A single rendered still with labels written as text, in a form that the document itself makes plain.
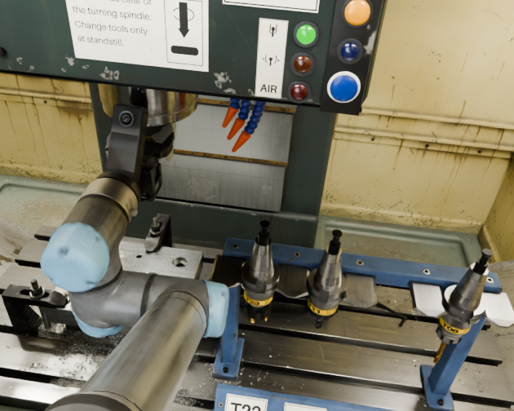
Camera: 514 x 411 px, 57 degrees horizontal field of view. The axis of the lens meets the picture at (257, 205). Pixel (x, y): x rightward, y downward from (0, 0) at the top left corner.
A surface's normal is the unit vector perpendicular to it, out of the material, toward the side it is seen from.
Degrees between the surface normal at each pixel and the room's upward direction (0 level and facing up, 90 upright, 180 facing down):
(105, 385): 29
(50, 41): 90
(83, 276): 91
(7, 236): 24
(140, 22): 90
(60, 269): 91
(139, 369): 33
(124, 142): 60
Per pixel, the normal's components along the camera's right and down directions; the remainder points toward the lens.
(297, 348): 0.06, -0.80
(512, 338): -0.35, -0.78
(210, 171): -0.15, 0.59
